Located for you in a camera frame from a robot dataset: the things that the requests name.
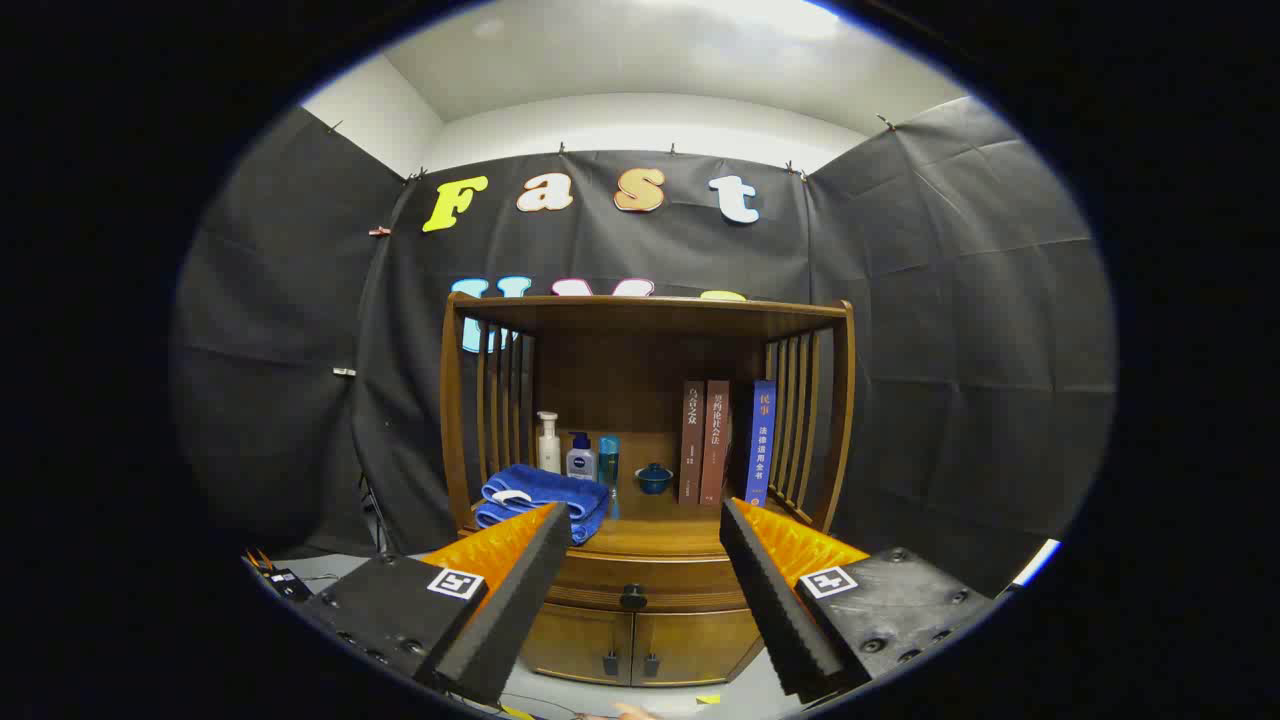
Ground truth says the wooden cabinet door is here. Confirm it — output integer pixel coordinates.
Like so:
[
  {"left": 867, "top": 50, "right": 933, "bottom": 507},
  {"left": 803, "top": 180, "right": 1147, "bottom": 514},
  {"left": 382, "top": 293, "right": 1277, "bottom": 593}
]
[
  {"left": 632, "top": 608, "right": 763, "bottom": 688},
  {"left": 522, "top": 603, "right": 634, "bottom": 687}
]

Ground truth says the blue book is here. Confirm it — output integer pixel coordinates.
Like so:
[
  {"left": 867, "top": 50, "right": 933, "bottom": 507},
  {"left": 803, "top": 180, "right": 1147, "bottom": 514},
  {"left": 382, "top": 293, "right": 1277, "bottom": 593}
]
[{"left": 745, "top": 379, "right": 778, "bottom": 508}]

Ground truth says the wooden cabinet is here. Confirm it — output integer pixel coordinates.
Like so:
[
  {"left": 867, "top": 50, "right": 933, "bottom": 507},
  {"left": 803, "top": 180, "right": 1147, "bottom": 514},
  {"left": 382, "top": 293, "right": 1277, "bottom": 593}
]
[{"left": 440, "top": 294, "right": 858, "bottom": 689}]

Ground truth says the black backdrop cloth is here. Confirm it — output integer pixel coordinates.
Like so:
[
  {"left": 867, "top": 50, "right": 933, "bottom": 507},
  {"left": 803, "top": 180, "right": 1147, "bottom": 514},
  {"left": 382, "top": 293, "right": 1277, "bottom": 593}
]
[{"left": 170, "top": 97, "right": 1118, "bottom": 601}]

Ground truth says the wooden drawer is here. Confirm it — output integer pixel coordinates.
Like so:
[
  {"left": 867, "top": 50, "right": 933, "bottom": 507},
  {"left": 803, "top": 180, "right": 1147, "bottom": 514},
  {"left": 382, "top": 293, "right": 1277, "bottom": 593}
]
[{"left": 545, "top": 550, "right": 749, "bottom": 614}]

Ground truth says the black device with orange wires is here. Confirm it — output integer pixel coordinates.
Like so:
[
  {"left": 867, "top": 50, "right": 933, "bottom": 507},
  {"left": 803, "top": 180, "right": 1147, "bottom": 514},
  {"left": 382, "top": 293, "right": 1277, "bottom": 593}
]
[{"left": 245, "top": 548, "right": 313, "bottom": 603}]

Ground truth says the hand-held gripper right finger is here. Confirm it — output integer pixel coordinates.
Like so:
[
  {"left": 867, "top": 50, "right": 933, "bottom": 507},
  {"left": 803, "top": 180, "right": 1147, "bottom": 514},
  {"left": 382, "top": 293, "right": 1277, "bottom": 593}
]
[{"left": 718, "top": 497, "right": 998, "bottom": 703}]

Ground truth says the reddish brown book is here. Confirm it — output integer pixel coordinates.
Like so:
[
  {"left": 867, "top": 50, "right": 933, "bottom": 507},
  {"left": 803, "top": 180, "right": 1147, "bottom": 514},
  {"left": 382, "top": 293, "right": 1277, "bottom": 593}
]
[{"left": 700, "top": 379, "right": 733, "bottom": 507}]

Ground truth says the blue folded towel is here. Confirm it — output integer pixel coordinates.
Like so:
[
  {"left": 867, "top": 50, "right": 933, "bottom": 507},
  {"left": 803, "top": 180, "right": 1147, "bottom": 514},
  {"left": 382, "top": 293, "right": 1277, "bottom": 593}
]
[{"left": 474, "top": 464, "right": 612, "bottom": 546}]

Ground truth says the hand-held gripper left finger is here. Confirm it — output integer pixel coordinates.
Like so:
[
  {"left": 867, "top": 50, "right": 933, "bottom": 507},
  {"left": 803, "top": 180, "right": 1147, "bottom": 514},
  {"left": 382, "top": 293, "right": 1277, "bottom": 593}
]
[{"left": 298, "top": 502, "right": 574, "bottom": 707}]

